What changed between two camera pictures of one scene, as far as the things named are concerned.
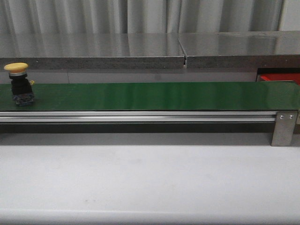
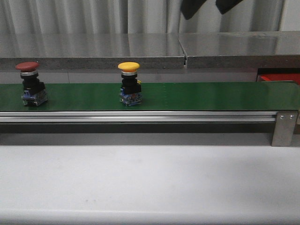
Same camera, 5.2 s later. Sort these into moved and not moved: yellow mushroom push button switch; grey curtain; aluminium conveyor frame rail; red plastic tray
Moved: yellow mushroom push button switch
Not moved: red plastic tray; grey curtain; aluminium conveyor frame rail
